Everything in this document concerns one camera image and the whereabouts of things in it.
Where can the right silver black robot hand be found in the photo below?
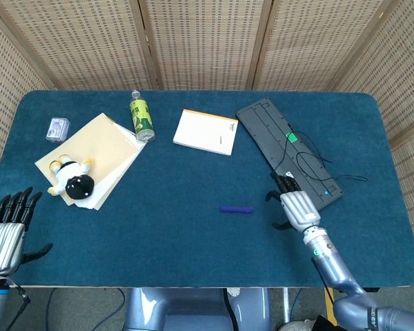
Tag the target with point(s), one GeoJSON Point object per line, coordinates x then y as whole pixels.
{"type": "Point", "coordinates": [298, 207]}

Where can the black computer keyboard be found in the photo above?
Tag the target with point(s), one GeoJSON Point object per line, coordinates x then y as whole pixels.
{"type": "Point", "coordinates": [272, 134]}

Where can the white round object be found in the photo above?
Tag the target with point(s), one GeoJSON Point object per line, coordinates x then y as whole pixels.
{"type": "Point", "coordinates": [296, 325]}

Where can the white notepad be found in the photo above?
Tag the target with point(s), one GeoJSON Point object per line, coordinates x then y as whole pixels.
{"type": "Point", "coordinates": [203, 132]}

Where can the clear plastic box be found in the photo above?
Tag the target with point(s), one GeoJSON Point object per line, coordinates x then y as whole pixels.
{"type": "Point", "coordinates": [57, 129]}

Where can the blue-grey robot torso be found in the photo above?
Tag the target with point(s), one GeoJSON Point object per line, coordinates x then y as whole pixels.
{"type": "Point", "coordinates": [193, 310]}

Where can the black white plush toy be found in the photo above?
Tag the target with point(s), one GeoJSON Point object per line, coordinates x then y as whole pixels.
{"type": "Point", "coordinates": [77, 186]}

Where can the blue table mat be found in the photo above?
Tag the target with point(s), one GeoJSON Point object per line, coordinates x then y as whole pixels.
{"type": "Point", "coordinates": [165, 224]}

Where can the yellow floor tape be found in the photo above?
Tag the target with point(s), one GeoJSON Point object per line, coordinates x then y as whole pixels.
{"type": "Point", "coordinates": [329, 307]}

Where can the woven folding screen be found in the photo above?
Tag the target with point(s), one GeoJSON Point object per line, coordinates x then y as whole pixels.
{"type": "Point", "coordinates": [203, 41]}

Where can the green label drink bottle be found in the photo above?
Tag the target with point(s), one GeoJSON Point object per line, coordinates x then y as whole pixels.
{"type": "Point", "coordinates": [142, 119]}

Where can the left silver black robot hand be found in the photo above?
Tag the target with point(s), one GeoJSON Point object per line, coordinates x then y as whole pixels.
{"type": "Point", "coordinates": [3, 245]}

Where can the white table leg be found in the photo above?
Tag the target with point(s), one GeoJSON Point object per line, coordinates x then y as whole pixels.
{"type": "Point", "coordinates": [285, 303]}

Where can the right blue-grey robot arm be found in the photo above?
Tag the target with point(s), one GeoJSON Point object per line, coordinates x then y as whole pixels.
{"type": "Point", "coordinates": [334, 269]}

